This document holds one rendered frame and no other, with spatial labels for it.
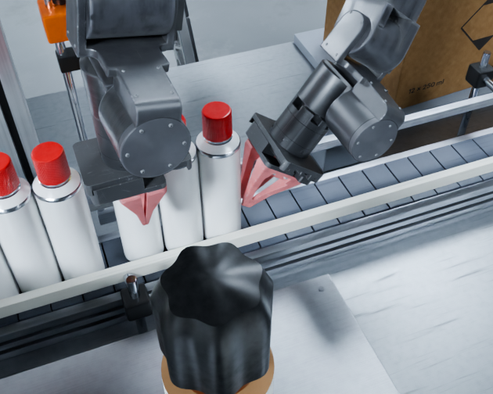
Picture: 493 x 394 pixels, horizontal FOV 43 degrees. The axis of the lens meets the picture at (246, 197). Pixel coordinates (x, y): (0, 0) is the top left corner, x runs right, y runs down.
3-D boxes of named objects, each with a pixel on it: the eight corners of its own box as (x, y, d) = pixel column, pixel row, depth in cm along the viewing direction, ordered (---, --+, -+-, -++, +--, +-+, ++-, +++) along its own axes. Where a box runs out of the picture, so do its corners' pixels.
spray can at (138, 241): (127, 270, 78) (98, 148, 63) (121, 240, 81) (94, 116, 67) (167, 263, 79) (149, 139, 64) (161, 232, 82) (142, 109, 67)
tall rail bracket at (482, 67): (473, 161, 99) (503, 75, 87) (447, 134, 104) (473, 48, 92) (490, 156, 100) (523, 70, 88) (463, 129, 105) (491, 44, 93)
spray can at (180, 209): (170, 263, 79) (152, 140, 64) (160, 234, 82) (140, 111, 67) (209, 252, 80) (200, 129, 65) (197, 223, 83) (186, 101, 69)
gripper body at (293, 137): (277, 173, 71) (317, 123, 68) (245, 122, 78) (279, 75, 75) (315, 187, 75) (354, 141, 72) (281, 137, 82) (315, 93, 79)
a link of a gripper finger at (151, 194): (174, 237, 65) (165, 172, 58) (106, 256, 63) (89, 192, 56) (156, 193, 69) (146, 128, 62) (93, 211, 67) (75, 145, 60)
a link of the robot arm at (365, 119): (394, 33, 73) (351, 4, 67) (455, 87, 66) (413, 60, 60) (331, 112, 78) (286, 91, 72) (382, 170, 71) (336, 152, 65)
